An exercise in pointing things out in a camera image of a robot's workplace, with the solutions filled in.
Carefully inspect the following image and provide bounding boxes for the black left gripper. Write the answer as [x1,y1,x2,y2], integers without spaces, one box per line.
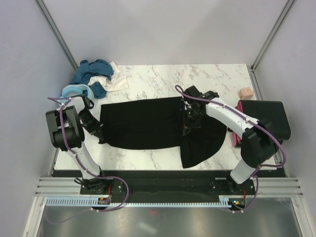
[78,109,104,141]

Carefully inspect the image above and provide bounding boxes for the black t shirt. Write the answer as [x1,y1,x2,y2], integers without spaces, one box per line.
[100,97,227,168]

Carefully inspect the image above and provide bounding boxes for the blue t shirt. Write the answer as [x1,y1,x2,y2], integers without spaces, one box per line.
[70,59,114,99]

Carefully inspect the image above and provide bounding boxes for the black and pink drawer box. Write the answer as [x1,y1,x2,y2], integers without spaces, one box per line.
[235,100,291,144]

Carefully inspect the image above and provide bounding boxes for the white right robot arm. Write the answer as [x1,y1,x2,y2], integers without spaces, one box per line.
[183,97,287,195]

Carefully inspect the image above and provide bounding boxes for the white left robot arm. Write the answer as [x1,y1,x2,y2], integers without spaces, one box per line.
[45,94,108,194]

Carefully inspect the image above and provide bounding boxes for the white t shirt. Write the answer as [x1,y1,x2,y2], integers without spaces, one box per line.
[88,62,129,92]

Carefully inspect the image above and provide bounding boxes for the pink foam cube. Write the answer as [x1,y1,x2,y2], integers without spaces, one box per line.
[238,87,254,100]

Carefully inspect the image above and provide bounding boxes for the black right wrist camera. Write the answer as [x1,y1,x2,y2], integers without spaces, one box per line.
[184,86,219,100]

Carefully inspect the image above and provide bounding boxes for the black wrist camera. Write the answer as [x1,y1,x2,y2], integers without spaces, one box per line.
[82,95,95,110]
[184,86,219,100]

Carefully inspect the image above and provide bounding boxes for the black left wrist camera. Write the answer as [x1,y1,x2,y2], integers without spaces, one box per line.
[82,95,95,110]

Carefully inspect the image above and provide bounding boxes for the light blue ring toy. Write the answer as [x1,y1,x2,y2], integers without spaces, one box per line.
[58,84,94,108]

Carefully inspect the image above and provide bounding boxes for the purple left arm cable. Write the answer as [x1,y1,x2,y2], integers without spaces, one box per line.
[45,96,130,224]

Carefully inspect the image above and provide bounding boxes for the white slotted cable duct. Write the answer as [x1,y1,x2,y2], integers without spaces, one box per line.
[46,197,245,207]

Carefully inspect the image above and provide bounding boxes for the aluminium frame rail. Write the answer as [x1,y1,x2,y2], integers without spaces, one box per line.
[35,178,303,198]

